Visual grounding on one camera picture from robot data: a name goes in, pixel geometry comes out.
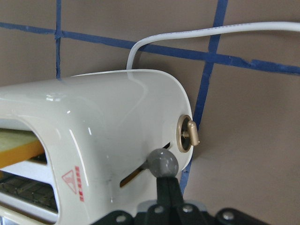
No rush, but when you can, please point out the white power cable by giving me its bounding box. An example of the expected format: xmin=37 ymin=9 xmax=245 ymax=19
xmin=126 ymin=22 xmax=300 ymax=70

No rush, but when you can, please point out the white toaster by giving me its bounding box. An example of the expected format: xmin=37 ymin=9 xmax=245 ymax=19
xmin=0 ymin=69 xmax=199 ymax=225

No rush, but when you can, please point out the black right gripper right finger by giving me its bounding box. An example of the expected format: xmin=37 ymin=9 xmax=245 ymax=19
xmin=167 ymin=178 xmax=202 ymax=225

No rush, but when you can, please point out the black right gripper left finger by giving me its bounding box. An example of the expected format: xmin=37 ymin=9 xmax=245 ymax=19
xmin=146 ymin=178 xmax=171 ymax=225

